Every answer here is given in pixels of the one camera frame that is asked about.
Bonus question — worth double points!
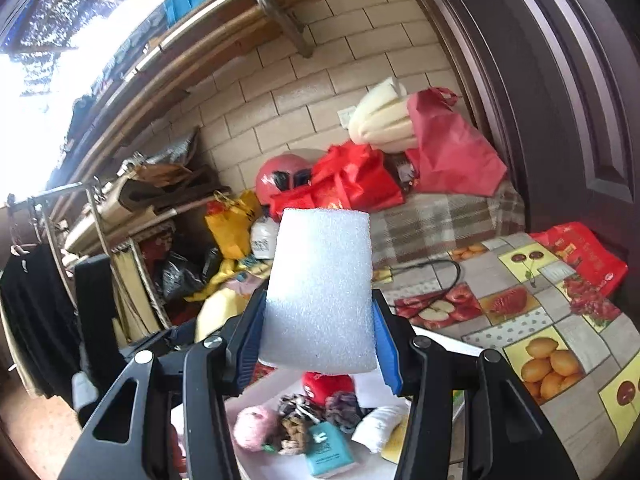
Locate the white folded cloth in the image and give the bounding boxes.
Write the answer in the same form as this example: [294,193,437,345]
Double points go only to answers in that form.
[350,402,411,453]

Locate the white helmet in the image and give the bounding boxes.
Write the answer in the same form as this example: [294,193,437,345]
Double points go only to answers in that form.
[249,217,281,261]

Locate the dark patterned packet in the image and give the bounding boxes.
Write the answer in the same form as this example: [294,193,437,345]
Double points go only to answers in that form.
[382,152,418,193]

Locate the white cardboard tray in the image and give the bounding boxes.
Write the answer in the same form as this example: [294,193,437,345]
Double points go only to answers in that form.
[170,335,473,480]

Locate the red plastic bag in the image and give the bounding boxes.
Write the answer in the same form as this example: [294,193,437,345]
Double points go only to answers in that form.
[530,221,629,297]

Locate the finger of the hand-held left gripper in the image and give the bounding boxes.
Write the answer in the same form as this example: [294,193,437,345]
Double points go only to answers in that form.
[197,316,245,343]

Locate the mauve scrunchie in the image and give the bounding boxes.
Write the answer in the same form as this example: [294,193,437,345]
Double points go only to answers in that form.
[325,391,366,433]

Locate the cream foam rolls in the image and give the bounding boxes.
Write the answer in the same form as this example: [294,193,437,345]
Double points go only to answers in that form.
[347,77,421,153]

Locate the black plastic bag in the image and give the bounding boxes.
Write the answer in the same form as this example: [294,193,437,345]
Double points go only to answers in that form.
[157,252,206,303]

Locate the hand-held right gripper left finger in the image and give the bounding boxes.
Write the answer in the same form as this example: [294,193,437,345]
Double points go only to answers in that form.
[57,287,268,480]

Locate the red plush toy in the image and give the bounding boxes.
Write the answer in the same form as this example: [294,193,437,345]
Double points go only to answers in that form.
[301,371,356,401]

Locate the teal tissue packet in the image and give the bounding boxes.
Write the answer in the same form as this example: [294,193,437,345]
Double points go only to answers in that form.
[302,421,357,478]

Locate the dark brown door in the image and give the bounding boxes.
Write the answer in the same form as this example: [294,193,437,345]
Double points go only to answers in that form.
[395,0,640,281]

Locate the bright red tote bag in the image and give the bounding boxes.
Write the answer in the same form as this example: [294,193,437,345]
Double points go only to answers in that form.
[267,142,406,221]

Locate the yellow cloth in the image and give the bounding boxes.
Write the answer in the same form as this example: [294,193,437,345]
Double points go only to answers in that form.
[185,247,261,303]

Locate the fruit print tablecloth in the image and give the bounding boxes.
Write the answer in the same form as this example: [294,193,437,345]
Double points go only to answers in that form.
[370,232,638,480]

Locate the silver foil sheet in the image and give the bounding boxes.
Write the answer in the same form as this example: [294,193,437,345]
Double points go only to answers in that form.
[142,127,201,167]

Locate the yellow shopping bag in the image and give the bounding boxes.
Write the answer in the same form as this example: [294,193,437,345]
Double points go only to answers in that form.
[205,190,263,261]

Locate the metal shelf rack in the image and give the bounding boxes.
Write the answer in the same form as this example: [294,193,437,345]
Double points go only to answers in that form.
[7,180,176,346]

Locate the red helmet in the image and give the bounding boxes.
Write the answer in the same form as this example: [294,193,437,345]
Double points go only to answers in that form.
[255,154,313,206]

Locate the dark red fabric bag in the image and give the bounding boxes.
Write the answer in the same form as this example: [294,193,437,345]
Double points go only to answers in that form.
[405,87,508,197]

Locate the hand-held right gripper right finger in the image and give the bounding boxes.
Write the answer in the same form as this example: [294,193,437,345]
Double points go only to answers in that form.
[371,290,576,480]

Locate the white foam block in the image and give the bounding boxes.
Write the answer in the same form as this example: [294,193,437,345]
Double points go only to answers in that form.
[257,207,378,376]

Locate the beige shelf curtain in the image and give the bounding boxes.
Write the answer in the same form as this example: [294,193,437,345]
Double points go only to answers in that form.
[110,240,168,346]

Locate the small yellow sponge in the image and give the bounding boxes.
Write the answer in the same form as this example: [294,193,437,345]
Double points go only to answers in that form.
[381,417,411,463]

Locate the large yellow sponge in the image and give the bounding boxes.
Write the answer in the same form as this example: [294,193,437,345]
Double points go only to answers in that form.
[194,287,253,343]

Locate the pink plush toy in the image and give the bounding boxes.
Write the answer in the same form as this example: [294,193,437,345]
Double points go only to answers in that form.
[232,405,281,453]

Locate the black cable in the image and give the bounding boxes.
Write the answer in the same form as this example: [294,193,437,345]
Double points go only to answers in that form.
[372,259,462,291]

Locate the black hanging garment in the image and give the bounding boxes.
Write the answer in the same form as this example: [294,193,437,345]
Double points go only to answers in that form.
[0,245,81,401]

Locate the brown cardboard pieces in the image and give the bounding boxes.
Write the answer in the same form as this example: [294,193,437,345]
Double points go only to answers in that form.
[62,160,221,256]

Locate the plaid blanket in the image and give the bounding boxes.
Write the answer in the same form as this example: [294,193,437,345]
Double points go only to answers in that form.
[369,180,526,271]

